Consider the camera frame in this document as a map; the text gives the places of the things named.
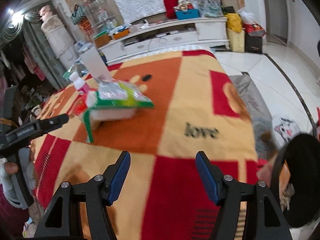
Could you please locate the cat face stool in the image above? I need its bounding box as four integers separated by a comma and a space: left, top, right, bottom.
271, 115, 301, 149

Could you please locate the small white pink bottle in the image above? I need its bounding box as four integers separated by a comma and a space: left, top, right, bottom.
69, 72, 90, 95

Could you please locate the black trash bin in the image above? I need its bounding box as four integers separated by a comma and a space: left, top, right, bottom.
270, 133, 319, 228

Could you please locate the white thermos bottle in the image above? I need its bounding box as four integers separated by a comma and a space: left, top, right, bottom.
80, 47, 112, 82

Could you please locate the green wet wipes packet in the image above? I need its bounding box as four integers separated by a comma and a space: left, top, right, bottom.
81, 81, 154, 143

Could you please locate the yellow bag on box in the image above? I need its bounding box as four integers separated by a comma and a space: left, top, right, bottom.
225, 13, 242, 33

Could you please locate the red orange patterned blanket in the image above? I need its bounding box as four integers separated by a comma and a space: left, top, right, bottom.
34, 50, 257, 239

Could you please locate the white TV cabinet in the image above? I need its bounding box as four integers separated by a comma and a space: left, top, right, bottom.
100, 17, 229, 64

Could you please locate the person left hand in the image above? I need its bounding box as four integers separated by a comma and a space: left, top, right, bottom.
4, 162, 18, 175

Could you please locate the blue storage basket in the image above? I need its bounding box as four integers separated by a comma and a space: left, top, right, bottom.
175, 9, 200, 20

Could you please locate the white cloth covered TV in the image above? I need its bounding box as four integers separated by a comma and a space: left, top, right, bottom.
114, 0, 166, 24

